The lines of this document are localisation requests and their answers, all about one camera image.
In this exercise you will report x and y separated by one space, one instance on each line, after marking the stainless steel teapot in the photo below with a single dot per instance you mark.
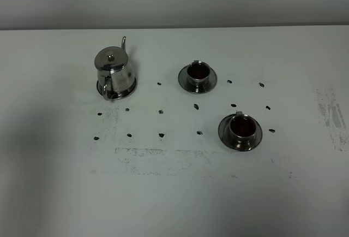
112 63

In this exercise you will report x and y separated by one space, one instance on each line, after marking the round steel teapot saucer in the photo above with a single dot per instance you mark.
113 95

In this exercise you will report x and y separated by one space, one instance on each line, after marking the far steel saucer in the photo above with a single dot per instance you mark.
187 86

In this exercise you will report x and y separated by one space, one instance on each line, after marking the far steel teacup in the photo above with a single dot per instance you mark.
198 73

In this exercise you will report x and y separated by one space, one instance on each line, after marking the steel teacup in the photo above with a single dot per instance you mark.
242 125
198 73

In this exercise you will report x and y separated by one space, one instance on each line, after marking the near steel saucer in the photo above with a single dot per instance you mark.
235 143

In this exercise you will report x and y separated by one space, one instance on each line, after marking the near steel teacup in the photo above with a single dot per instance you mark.
242 125

